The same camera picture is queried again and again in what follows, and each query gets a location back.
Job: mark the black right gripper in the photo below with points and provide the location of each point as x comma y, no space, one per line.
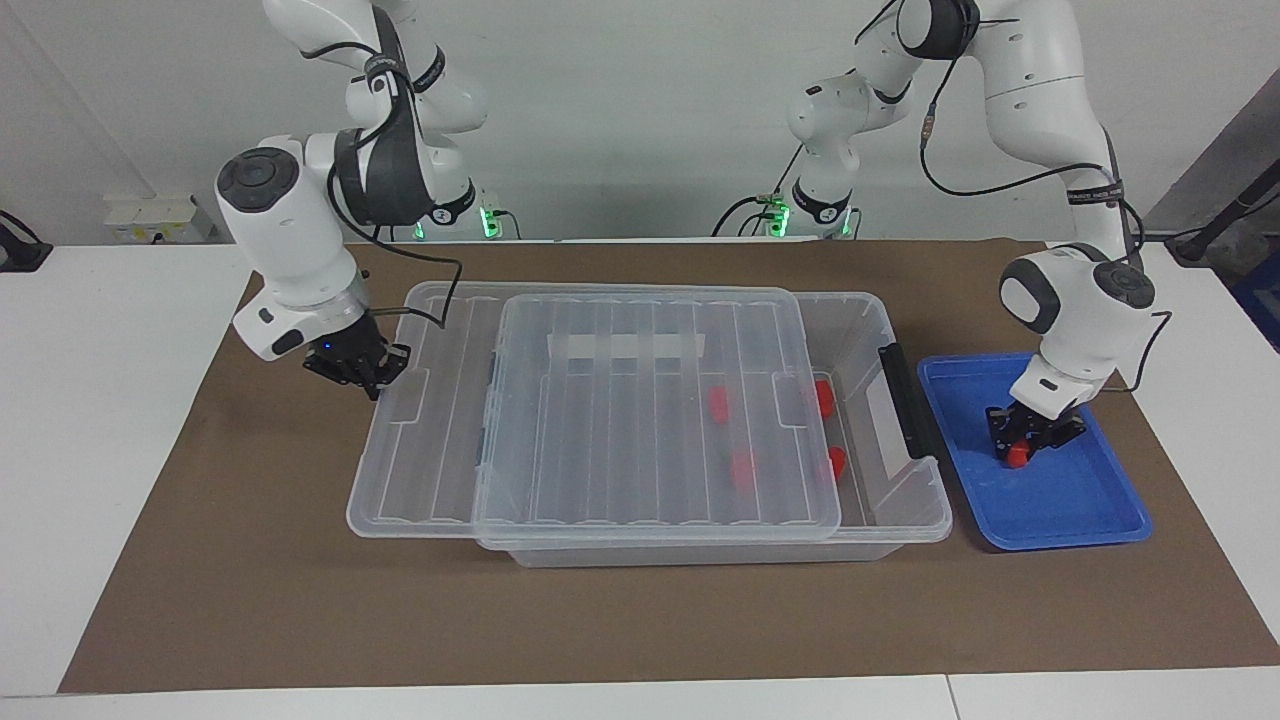
350,355

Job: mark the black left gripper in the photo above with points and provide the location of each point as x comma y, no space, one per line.
1045,426

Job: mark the red block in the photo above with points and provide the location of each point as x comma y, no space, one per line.
742,468
718,402
1017,456
825,398
837,463

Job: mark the clear ribbed plastic lid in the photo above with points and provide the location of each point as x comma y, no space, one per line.
600,450

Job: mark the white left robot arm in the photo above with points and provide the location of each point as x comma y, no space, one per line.
1075,320

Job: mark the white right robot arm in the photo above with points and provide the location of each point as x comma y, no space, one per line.
290,230

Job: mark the blue plastic tray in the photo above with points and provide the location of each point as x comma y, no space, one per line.
1080,500

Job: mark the black box latch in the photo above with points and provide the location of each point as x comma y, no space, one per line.
905,400

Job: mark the clear plastic storage box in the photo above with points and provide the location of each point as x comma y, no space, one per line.
900,500

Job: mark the white tape label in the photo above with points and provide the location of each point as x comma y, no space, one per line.
625,347

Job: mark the brown table mat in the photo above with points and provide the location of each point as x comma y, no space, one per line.
300,600

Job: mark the blue crate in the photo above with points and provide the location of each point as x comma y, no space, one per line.
1262,300

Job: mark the black stand pole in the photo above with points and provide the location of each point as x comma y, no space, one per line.
1215,225

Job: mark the white wall socket strip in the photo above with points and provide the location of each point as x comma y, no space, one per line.
150,218

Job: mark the black clamp mount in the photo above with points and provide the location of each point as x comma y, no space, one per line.
20,255

